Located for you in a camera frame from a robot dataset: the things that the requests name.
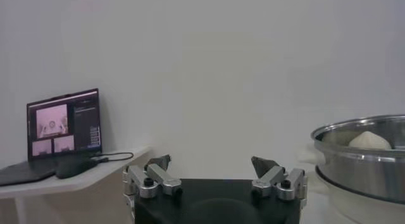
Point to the white steamed baozi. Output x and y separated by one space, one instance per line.
370 141

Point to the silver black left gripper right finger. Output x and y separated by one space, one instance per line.
272 179

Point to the white side table with mouse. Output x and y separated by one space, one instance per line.
110 170

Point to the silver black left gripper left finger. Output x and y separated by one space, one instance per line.
158 177

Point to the stainless steel steamer basket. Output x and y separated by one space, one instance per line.
364 171

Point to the black computer mouse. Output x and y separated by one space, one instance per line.
74 168

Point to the black laptop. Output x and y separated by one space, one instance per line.
82 127

